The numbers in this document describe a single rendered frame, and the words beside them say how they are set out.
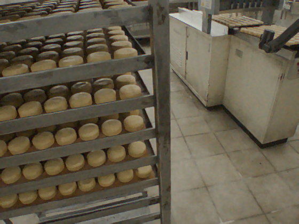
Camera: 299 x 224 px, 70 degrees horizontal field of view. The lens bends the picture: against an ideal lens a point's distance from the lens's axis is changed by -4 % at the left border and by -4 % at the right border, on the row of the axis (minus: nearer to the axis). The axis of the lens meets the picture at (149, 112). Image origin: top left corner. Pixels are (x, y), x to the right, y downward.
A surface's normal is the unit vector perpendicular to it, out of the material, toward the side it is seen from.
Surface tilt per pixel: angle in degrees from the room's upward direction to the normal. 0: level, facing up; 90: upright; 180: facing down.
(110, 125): 0
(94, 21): 90
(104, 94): 0
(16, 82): 90
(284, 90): 90
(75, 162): 0
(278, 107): 90
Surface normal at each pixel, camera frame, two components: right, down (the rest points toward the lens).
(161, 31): 0.24, 0.52
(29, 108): -0.06, -0.83
